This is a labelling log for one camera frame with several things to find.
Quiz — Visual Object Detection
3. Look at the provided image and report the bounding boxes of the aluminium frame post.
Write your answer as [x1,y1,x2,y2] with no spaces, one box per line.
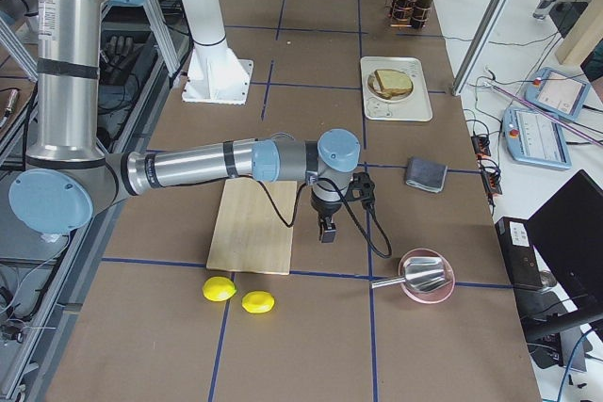
[451,0,509,96]

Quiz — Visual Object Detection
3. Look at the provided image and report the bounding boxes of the pink bowl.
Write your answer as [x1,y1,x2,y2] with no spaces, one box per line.
[398,248,456,304]

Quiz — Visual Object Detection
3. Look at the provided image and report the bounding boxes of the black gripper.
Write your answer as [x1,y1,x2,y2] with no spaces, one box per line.
[311,183,349,243]

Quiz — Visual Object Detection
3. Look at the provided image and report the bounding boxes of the cream bear tray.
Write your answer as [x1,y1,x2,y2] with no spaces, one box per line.
[360,56,432,122]

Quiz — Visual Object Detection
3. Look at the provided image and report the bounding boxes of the black laptop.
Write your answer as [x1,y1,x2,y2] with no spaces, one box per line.
[495,169,602,342]

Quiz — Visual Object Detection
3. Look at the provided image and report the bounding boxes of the white round plate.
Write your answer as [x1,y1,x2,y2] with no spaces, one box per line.
[367,69,414,102]

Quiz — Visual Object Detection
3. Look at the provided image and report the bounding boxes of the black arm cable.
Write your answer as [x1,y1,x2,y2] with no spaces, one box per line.
[256,178,394,260]

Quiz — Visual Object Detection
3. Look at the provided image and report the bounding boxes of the wooden cutting board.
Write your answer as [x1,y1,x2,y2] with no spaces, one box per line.
[206,178,298,275]

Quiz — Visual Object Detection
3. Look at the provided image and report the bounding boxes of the near blue teach pendant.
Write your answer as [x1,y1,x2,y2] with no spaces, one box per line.
[502,106,572,170]

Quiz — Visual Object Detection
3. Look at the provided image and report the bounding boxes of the third robot base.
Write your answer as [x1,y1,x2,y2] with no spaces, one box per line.
[1,0,39,32]

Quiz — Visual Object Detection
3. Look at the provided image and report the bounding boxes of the copper wire bottle rack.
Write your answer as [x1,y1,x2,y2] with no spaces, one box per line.
[388,0,433,29]

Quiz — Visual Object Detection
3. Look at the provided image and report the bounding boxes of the yellow lemon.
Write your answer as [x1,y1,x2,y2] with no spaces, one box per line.
[241,291,275,314]
[202,276,237,302]

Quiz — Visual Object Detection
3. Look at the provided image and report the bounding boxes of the blue teach pendant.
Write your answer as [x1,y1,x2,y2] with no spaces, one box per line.
[525,67,591,121]
[502,106,572,170]

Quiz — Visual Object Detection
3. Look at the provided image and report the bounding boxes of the bread slice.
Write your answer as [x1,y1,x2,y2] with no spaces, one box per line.
[375,69,414,99]
[370,72,384,95]

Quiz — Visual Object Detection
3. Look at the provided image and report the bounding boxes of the grey folded cloth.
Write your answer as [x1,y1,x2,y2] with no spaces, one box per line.
[404,156,448,193]

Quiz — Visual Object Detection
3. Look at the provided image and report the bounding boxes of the black power strip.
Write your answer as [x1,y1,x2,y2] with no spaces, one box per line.
[471,135,502,199]

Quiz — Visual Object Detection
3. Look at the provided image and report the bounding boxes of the metal scoop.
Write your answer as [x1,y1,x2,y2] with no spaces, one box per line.
[370,256,451,294]

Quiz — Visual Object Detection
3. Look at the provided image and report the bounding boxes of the far blue teach pendant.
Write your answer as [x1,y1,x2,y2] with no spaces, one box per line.
[525,67,591,121]

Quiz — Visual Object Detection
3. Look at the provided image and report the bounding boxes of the right yellow lemon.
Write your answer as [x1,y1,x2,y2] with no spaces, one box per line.
[241,291,275,314]

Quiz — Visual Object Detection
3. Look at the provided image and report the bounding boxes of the left yellow lemon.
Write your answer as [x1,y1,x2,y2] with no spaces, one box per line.
[202,276,237,302]

